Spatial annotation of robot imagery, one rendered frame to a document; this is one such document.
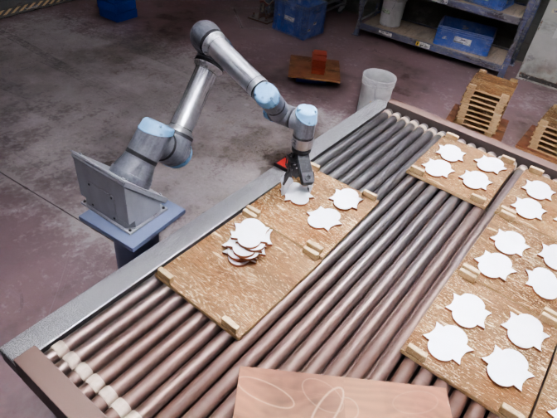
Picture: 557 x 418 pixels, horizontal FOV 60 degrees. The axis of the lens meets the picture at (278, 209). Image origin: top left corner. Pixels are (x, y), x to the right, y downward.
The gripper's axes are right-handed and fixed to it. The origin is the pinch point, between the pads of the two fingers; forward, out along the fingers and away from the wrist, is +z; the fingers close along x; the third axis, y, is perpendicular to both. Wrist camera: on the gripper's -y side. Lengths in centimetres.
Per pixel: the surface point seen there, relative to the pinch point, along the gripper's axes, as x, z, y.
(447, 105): -237, 94, 219
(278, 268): 17.3, 0.7, -35.2
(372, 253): -17.4, 2.4, -33.2
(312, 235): 1.3, 0.7, -22.8
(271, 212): 12.3, 0.7, -8.4
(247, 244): 27.0, -7.3, -30.5
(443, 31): -288, 65, 330
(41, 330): 87, 3, -43
